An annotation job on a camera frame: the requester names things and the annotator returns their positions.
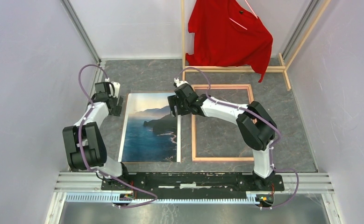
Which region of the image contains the coastal landscape photo board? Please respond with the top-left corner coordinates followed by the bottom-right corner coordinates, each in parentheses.
top-left (118, 92), bottom-right (181, 163)

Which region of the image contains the pink wooden picture frame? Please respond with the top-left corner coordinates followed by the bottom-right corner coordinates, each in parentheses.
top-left (191, 84), bottom-right (254, 162)

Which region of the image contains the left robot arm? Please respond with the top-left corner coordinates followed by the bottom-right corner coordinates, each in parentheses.
top-left (62, 81), bottom-right (130, 190)

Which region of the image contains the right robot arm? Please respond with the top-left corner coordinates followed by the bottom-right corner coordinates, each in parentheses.
top-left (167, 79), bottom-right (279, 190)

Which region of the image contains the red t-shirt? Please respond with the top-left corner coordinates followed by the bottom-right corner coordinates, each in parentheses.
top-left (186, 0), bottom-right (273, 82)

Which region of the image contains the wooden clothes rack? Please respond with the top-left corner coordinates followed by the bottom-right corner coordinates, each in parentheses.
top-left (180, 0), bottom-right (331, 91)

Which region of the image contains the pink clothes hanger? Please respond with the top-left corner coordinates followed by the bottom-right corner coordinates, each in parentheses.
top-left (228, 0), bottom-right (258, 31)

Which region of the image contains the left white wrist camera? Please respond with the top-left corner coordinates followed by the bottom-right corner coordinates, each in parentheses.
top-left (105, 78), bottom-right (121, 98)

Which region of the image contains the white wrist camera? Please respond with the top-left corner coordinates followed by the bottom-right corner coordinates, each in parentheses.
top-left (105, 78), bottom-right (121, 98)
top-left (173, 78), bottom-right (189, 88)

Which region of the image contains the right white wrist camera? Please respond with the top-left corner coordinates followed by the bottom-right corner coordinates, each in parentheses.
top-left (173, 78), bottom-right (189, 88)

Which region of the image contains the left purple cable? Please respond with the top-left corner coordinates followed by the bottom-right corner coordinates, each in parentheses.
top-left (78, 64), bottom-right (157, 209)

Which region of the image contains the purple cable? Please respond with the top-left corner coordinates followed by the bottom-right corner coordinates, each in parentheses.
top-left (78, 64), bottom-right (157, 209)
top-left (177, 66), bottom-right (300, 210)

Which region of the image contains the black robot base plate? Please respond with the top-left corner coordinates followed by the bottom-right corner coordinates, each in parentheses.
top-left (101, 172), bottom-right (285, 200)

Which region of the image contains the white slotted cable duct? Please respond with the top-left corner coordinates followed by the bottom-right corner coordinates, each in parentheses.
top-left (65, 192), bottom-right (259, 205)

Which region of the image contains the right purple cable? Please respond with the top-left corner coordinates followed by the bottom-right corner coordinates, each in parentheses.
top-left (177, 66), bottom-right (300, 210)

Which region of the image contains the aluminium rail frame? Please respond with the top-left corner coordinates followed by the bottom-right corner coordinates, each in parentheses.
top-left (44, 0), bottom-right (343, 224)

